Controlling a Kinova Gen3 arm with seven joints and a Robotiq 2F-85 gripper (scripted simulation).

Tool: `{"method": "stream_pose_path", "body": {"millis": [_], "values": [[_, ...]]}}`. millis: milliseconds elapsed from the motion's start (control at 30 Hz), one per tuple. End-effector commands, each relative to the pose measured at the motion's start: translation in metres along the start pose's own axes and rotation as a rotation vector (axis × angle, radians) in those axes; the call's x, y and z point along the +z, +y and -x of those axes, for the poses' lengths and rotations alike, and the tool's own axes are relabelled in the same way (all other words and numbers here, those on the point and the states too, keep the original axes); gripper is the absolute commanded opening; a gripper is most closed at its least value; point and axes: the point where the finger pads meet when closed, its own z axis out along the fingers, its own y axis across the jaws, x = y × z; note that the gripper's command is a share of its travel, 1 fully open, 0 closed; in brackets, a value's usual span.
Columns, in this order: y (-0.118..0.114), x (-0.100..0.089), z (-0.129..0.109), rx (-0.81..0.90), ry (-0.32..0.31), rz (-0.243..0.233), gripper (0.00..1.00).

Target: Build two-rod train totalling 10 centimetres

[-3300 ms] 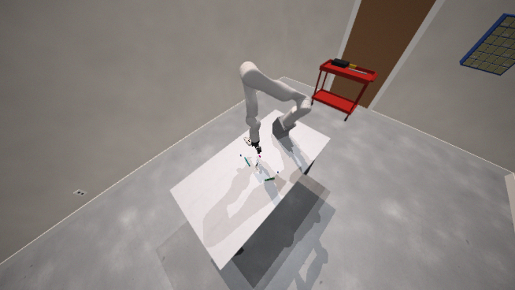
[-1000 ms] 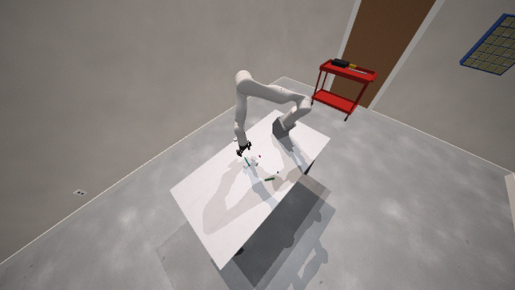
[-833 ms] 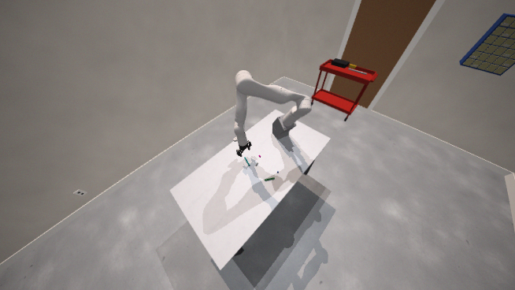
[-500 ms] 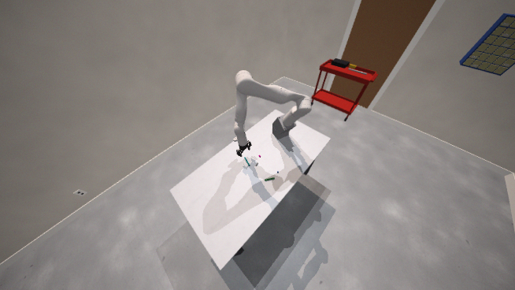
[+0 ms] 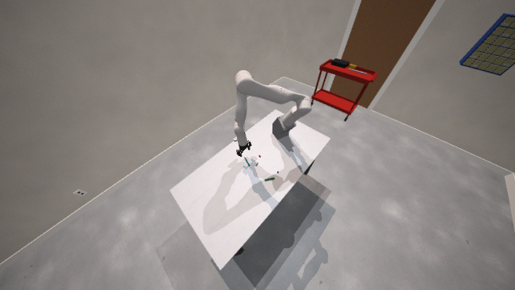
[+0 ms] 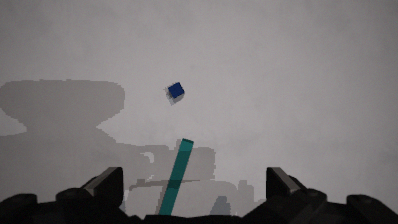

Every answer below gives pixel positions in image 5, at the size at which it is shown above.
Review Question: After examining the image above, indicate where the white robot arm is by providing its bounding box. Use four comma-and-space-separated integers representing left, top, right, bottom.
233, 70, 312, 146

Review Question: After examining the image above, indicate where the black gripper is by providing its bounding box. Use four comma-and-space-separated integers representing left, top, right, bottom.
236, 141, 252, 157

